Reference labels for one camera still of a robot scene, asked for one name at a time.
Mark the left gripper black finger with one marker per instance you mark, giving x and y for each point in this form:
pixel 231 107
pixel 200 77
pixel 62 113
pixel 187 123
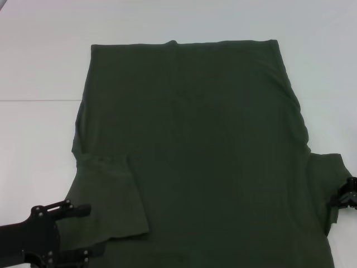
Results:
pixel 82 210
pixel 72 257

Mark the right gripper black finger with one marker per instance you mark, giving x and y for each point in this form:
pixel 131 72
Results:
pixel 337 201

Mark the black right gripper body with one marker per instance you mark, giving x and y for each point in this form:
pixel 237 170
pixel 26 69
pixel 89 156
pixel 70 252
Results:
pixel 352 187

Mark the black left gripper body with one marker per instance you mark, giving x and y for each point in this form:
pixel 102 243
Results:
pixel 28 240

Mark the dark green shirt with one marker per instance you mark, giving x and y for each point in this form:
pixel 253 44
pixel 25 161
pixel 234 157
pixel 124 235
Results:
pixel 195 139

